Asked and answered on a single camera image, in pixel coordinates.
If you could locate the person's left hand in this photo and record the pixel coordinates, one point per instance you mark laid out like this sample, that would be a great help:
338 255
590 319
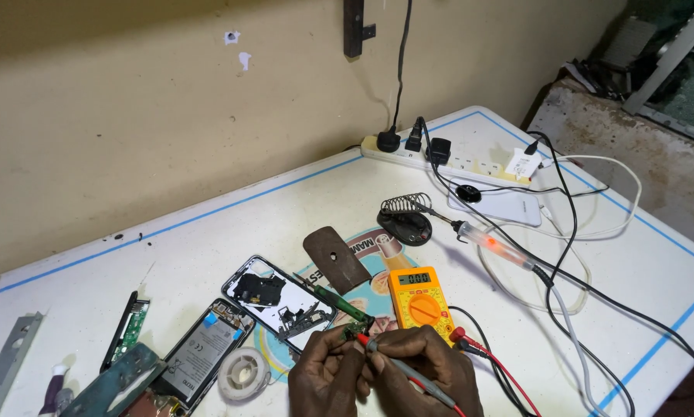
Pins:
323 376

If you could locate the person's right hand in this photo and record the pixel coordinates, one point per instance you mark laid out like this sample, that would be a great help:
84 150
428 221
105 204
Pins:
428 370

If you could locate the grey red-tipped multimeter probe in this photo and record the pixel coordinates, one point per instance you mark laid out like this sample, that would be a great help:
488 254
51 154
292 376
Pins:
416 376

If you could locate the small green circuit board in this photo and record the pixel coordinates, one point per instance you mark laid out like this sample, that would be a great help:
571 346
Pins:
354 330

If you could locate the black multimeter lead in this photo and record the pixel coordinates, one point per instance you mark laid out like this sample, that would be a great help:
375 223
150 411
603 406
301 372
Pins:
489 353

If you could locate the yellow digital multimeter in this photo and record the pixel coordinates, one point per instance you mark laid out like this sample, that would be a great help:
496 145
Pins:
421 304

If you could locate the red multimeter lead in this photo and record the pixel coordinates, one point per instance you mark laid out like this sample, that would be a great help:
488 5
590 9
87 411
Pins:
500 368

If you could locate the phone back cover with parts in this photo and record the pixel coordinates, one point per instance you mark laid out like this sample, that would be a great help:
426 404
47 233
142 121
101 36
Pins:
277 301

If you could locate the round printed table sticker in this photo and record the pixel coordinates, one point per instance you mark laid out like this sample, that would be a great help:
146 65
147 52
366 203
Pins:
376 278

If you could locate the brown leather pad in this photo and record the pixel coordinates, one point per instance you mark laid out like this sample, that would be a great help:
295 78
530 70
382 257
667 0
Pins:
335 258

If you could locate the opened phone with battery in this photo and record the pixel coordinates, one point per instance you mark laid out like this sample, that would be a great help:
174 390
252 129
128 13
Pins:
205 353

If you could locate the black soldering iron stand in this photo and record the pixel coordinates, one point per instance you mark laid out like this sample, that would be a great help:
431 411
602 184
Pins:
405 223

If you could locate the white power bank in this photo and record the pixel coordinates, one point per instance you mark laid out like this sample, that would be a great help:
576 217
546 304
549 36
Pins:
503 207

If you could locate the white power strip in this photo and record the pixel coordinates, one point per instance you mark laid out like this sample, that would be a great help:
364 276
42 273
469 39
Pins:
468 167

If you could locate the teal metal tool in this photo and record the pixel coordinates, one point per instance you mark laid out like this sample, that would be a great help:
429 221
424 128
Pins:
112 379

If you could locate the black square adapter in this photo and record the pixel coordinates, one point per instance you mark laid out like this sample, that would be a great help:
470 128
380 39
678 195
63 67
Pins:
439 150

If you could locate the white charger adapter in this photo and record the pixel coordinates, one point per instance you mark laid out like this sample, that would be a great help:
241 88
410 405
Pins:
522 164

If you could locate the purple white glue tube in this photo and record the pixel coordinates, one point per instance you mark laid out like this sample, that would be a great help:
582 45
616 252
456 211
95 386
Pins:
54 391

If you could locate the black frame with green board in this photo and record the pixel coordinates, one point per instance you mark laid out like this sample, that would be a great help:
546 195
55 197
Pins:
125 333

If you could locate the grey perforated metal bracket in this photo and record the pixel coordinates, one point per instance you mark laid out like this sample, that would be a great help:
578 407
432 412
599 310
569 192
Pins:
8 365

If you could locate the black wall bracket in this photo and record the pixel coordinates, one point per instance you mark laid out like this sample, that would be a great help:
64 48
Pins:
354 26

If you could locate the window frame with clutter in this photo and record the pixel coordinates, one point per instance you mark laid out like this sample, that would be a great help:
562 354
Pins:
654 58

